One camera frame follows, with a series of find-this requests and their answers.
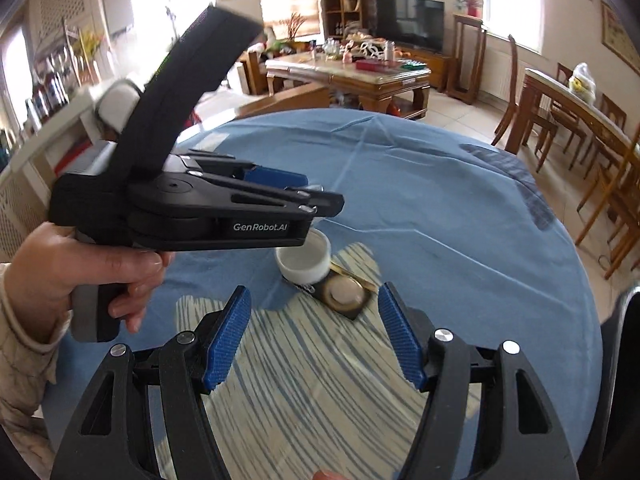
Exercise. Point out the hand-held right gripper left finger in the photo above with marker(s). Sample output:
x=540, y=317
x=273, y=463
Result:
x=227, y=330

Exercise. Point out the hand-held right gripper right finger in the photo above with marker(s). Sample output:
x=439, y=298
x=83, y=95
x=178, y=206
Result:
x=400, y=330

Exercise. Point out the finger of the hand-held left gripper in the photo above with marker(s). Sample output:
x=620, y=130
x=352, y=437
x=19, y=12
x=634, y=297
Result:
x=275, y=177
x=280, y=199

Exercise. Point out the white cup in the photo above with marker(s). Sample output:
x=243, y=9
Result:
x=305, y=260

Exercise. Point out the black trash bin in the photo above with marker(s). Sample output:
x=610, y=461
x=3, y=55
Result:
x=625, y=360

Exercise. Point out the person's left forearm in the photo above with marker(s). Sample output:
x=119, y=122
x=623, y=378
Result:
x=25, y=370

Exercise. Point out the person's left hand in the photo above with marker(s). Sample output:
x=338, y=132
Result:
x=45, y=270

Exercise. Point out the white sofa cushion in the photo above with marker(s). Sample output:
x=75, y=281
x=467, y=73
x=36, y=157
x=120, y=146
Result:
x=115, y=105

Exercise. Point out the wooden sofa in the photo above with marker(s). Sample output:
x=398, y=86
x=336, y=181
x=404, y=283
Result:
x=285, y=102

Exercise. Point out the yellow flowers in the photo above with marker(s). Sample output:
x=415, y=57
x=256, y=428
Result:
x=90, y=42

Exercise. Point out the wooden armchair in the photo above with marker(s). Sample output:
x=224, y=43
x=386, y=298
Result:
x=255, y=75

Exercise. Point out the bright balcony window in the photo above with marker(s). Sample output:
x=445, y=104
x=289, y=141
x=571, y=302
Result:
x=145, y=5

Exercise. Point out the wooden coffee table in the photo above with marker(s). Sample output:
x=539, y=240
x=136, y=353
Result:
x=320, y=67

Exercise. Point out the blue printed tablecloth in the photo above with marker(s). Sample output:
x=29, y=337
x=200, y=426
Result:
x=425, y=200

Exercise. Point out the red flat box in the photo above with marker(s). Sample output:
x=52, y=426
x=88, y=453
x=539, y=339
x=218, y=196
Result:
x=375, y=65

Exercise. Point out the white shelf unit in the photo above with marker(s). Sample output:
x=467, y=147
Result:
x=30, y=200

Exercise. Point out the wooden television cabinet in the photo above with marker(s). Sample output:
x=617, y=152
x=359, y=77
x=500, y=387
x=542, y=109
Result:
x=440, y=67

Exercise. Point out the flat screen television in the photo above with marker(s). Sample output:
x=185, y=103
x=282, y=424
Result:
x=410, y=22

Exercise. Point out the tall wooden stand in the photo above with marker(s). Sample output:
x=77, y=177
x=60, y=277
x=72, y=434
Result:
x=467, y=22

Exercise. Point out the wooden dining chair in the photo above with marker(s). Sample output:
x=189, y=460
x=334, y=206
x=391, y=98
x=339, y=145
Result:
x=615, y=185
x=565, y=72
x=512, y=85
x=612, y=110

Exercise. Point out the red vase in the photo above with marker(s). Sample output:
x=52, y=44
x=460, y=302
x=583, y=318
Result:
x=472, y=9

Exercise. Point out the wooden dining table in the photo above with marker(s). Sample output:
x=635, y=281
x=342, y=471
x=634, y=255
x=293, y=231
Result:
x=560, y=92

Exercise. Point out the white framed window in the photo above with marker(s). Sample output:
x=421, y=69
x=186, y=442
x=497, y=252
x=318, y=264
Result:
x=515, y=0

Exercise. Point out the plastic bag of fruit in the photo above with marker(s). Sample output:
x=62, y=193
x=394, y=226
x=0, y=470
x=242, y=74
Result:
x=582, y=85

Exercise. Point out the wide framed picture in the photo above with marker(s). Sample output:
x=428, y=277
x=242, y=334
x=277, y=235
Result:
x=622, y=35

